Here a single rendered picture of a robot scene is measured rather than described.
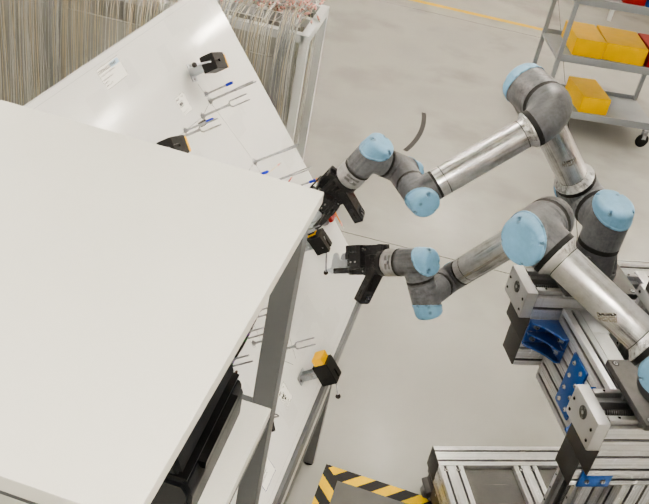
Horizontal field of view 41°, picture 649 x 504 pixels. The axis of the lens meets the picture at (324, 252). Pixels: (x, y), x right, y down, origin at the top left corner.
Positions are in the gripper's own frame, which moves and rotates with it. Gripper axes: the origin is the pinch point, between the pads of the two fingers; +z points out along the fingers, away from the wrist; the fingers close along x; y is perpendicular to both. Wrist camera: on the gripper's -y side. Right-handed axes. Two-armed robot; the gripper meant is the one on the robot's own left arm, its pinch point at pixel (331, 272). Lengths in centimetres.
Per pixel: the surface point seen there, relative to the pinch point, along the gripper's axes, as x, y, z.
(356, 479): -64, -75, 47
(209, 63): 46, 51, -1
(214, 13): 29, 72, 16
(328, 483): -54, -76, 52
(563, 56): -345, 149, 100
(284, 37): -16, 78, 34
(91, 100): 83, 35, -7
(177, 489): 110, -31, -72
